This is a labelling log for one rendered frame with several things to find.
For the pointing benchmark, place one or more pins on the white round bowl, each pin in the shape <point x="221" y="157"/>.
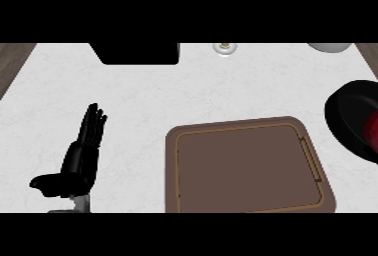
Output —
<point x="331" y="47"/>

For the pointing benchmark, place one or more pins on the small white round object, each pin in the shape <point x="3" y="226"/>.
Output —
<point x="224" y="48"/>

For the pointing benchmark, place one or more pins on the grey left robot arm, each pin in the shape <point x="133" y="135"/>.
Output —
<point x="81" y="203"/>

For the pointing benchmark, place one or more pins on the black pot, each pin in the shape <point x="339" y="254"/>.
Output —
<point x="351" y="116"/>

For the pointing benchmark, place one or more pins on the black appliance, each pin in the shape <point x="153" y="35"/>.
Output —
<point x="140" y="53"/>

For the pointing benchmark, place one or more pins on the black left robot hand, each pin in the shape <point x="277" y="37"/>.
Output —
<point x="81" y="156"/>

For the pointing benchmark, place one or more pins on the brown tray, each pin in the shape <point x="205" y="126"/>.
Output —
<point x="248" y="166"/>

